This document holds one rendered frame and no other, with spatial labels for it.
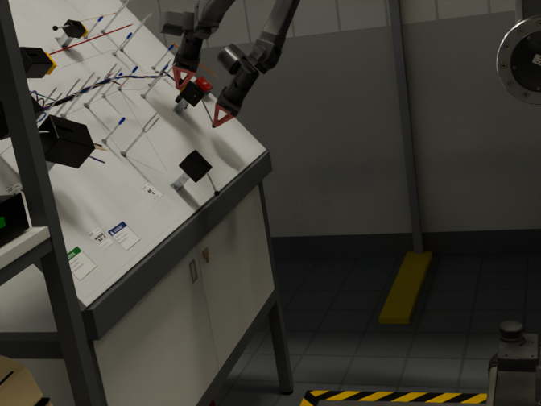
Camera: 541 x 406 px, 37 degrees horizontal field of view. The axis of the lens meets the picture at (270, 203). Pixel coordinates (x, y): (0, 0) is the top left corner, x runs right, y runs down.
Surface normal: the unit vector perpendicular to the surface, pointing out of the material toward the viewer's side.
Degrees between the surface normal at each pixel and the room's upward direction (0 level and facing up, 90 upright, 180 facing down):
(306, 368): 0
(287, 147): 90
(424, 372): 0
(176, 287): 90
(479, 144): 90
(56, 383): 90
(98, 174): 52
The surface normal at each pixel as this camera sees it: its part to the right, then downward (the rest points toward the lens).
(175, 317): 0.95, -0.05
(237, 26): -0.31, 0.31
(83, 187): 0.65, -0.63
